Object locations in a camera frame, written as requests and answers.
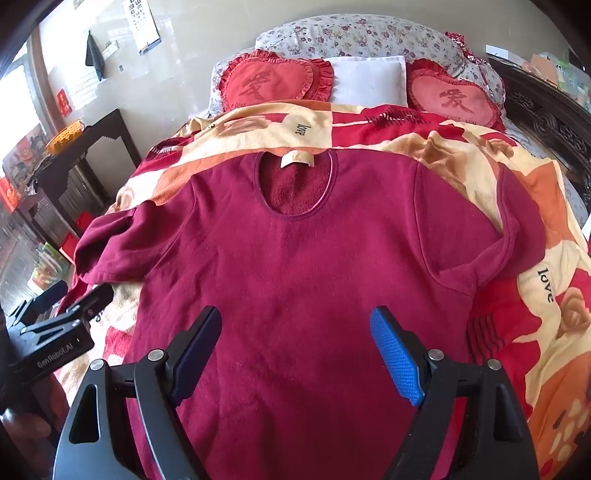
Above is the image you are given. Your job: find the maroon fleece shirt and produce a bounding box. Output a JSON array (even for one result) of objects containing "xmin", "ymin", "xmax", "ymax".
[{"xmin": 75, "ymin": 150, "xmax": 545, "ymax": 479}]

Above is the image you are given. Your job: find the person's left hand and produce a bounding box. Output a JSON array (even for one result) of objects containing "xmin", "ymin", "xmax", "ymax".
[{"xmin": 1, "ymin": 409, "xmax": 52, "ymax": 462}]

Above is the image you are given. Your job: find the red gift box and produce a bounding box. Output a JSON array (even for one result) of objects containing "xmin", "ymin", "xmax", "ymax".
[{"xmin": 58, "ymin": 210, "xmax": 96, "ymax": 262}]

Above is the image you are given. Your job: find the orange red love blanket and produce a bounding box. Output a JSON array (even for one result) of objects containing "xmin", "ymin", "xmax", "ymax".
[{"xmin": 55, "ymin": 98, "xmax": 591, "ymax": 480}]

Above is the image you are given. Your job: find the dark wooden side table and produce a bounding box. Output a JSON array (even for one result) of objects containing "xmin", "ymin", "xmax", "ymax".
[{"xmin": 27, "ymin": 109, "xmax": 142, "ymax": 238}]

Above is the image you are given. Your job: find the yellow plastic basket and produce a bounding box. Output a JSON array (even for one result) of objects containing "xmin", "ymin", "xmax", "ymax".
[{"xmin": 46, "ymin": 120, "xmax": 85, "ymax": 155}]

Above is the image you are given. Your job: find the dark hanging cloth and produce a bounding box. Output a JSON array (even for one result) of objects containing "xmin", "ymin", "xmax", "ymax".
[{"xmin": 85, "ymin": 32, "xmax": 105, "ymax": 81}]

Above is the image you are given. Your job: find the dark carved wooden headboard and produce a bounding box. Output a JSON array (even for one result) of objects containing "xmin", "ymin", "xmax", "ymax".
[{"xmin": 488, "ymin": 55, "xmax": 591, "ymax": 206}]

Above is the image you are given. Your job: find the left red heart cushion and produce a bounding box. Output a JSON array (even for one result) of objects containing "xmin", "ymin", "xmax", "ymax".
[{"xmin": 218, "ymin": 50, "xmax": 335, "ymax": 112}]

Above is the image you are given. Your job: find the red heart cushion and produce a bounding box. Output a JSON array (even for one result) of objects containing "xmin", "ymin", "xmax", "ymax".
[
  {"xmin": 218, "ymin": 50, "xmax": 335, "ymax": 112},
  {"xmin": 407, "ymin": 59, "xmax": 505, "ymax": 132}
]

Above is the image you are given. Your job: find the right red heart cushion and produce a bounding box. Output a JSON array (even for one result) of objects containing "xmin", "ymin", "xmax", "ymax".
[{"xmin": 407, "ymin": 59, "xmax": 505, "ymax": 132}]

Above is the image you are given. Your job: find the white pillow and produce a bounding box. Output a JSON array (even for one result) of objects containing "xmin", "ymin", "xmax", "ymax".
[{"xmin": 328, "ymin": 56, "xmax": 408, "ymax": 107}]

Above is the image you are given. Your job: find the floral quilt roll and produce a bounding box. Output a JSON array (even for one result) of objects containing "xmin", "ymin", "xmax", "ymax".
[{"xmin": 207, "ymin": 13, "xmax": 507, "ymax": 116}]

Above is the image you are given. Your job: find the red wall sticker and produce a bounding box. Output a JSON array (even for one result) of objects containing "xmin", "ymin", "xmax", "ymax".
[{"xmin": 56, "ymin": 89, "xmax": 72, "ymax": 118}]

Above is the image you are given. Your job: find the wall calendar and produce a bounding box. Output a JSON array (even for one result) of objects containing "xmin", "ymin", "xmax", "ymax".
[{"xmin": 125, "ymin": 0, "xmax": 161, "ymax": 55}]

